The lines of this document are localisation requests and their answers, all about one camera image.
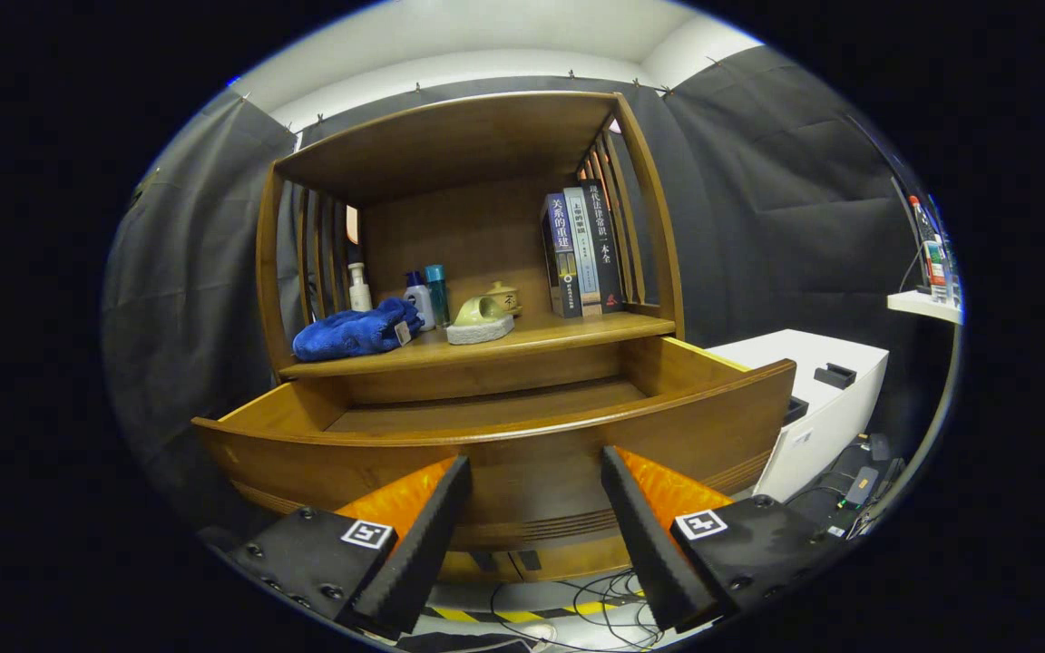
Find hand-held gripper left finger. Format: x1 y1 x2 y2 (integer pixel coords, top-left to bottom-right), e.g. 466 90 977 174
228 453 474 640

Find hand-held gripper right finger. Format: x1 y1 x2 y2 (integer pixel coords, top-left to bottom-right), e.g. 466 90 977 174
601 444 859 634

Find wooden drawer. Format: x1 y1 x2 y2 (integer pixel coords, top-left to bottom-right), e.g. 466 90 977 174
191 336 797 554

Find wooden cabinet door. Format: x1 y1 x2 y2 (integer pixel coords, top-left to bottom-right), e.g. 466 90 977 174
436 549 514 583
509 537 632 581

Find white cabinet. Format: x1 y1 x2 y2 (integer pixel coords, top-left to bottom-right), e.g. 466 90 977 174
707 328 891 502

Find wooden countertop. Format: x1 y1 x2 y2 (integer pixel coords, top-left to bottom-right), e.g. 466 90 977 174
279 304 676 380

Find wooden cabinet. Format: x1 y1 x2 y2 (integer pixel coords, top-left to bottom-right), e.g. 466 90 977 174
255 91 687 583

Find black power adapter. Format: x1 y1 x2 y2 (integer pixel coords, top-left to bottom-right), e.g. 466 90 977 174
840 465 880 509

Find blue towel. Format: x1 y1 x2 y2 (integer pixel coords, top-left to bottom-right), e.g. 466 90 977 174
292 297 425 364

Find white bottle blue cap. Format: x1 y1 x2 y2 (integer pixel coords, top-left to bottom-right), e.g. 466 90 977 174
403 270 437 332

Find clear teal bottle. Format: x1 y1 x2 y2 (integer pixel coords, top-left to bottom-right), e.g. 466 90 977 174
424 264 451 329

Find white pump bottle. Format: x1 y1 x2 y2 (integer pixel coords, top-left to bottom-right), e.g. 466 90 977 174
347 262 374 314

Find beige lidded tea cup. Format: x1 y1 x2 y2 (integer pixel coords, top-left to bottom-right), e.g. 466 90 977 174
484 280 523 317

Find white shelf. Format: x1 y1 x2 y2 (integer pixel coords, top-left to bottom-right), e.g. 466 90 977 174
887 290 963 326

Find clear water bottle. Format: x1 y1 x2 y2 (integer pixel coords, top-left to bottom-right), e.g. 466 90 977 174
935 236 961 305

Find black floor cables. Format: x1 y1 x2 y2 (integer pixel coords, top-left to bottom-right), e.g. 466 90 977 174
486 567 669 650

